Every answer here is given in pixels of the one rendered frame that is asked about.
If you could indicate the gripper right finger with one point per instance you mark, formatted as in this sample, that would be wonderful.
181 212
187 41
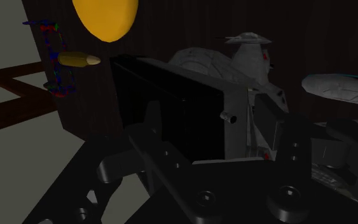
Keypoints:
293 145

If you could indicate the yellow oval object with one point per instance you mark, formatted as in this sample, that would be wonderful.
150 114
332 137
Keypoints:
106 18

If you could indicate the dark wooden table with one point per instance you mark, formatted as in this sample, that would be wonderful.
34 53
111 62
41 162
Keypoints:
88 105

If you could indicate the brass bullet-shaped object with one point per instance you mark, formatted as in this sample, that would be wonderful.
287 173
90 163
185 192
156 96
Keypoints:
76 59

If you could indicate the blue red green frame object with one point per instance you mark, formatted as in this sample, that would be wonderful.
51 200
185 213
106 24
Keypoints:
54 56

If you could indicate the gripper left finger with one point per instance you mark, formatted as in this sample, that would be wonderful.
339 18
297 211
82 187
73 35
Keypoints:
73 173

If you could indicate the grey spaceship model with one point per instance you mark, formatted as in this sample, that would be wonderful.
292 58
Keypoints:
209 63

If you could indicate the black box with grey side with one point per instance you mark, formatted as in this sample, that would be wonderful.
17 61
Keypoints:
172 108

